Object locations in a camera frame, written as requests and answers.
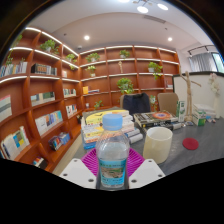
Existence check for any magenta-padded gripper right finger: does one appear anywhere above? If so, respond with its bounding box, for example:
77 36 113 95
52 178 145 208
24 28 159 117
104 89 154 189
127 148 166 190

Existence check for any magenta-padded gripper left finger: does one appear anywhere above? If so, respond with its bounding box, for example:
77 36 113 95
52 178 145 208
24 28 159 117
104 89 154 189
59 148 100 190

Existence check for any clear blue-capped water bottle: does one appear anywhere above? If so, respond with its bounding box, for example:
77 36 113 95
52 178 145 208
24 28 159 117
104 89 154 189
95 113 131 191

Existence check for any cream ceramic mug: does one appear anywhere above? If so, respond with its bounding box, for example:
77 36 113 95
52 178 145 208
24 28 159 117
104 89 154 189
142 126 174 165

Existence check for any colourful book stack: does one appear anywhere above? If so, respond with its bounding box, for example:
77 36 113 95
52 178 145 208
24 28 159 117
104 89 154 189
80 109 144 150

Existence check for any flat round red coaster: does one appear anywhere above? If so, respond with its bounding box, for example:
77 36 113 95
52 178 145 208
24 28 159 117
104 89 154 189
181 137 200 151

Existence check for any dark book stack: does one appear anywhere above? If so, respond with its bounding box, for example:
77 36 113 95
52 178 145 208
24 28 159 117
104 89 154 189
133 110 183 131

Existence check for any green and white carton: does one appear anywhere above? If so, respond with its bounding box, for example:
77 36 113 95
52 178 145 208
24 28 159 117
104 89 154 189
176 100 187 123

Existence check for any dark blue chair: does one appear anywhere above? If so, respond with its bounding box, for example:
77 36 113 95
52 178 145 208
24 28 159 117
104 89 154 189
119 92 152 116

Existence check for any tan chair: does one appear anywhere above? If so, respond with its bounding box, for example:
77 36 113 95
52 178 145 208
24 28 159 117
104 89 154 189
157 92 180 116

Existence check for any green tissue box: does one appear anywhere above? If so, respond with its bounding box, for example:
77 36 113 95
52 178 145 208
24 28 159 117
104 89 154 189
192 109 208 127

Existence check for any white book stack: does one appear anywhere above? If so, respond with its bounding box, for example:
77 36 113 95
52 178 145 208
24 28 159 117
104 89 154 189
193 103 218 120

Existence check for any grey curtain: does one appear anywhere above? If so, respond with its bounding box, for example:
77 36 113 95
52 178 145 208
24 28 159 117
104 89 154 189
188 53 218 73

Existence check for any black-framed window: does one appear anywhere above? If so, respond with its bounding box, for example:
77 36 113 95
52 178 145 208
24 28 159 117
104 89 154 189
211 52 224 74

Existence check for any ceiling air vent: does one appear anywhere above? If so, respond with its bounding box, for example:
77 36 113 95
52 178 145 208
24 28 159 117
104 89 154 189
143 14 167 24

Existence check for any branched ceiling lamp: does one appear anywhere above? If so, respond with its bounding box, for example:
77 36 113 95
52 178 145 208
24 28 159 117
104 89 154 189
116 0 170 14

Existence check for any wooden wall shelf unit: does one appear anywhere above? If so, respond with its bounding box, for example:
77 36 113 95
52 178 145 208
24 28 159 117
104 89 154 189
0 26 181 173

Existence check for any black ceiling track rail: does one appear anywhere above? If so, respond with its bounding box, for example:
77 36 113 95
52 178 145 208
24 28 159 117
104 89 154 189
187 44 216 56

